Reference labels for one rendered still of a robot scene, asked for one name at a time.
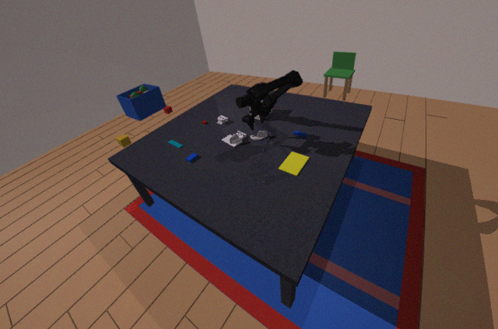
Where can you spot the yellow flat plate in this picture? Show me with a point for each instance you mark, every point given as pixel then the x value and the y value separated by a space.
pixel 294 163

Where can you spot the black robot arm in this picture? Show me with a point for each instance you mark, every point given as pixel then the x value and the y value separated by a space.
pixel 260 92

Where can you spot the teal flat bar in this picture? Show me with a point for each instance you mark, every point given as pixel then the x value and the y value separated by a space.
pixel 172 142

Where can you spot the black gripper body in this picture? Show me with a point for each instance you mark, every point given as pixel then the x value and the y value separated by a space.
pixel 250 118

